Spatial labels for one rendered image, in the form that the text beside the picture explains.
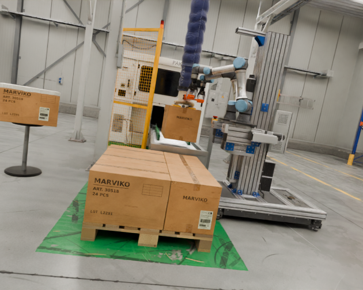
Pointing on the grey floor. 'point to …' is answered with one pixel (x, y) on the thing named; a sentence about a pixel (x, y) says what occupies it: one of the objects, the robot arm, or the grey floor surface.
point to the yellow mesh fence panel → (149, 81)
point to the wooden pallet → (146, 235)
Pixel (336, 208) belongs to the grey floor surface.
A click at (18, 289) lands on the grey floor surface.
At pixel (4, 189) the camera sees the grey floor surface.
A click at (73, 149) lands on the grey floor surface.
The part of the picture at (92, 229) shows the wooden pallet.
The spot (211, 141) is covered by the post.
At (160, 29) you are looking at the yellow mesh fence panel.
